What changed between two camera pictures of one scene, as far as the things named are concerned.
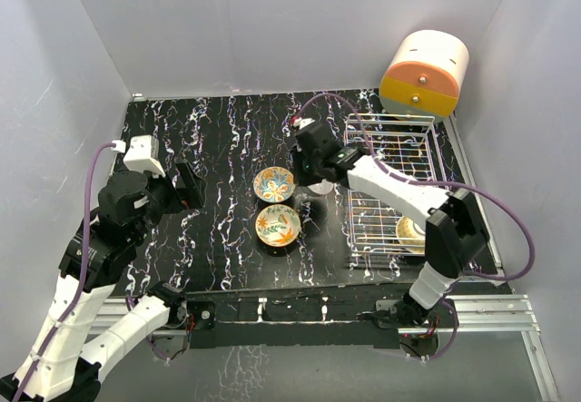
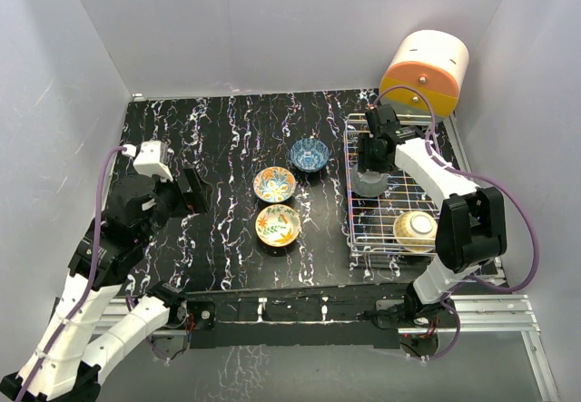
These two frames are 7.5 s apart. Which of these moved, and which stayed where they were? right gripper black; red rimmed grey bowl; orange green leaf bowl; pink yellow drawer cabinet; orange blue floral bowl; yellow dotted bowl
Moved: right gripper black; red rimmed grey bowl
Stayed: yellow dotted bowl; pink yellow drawer cabinet; orange blue floral bowl; orange green leaf bowl
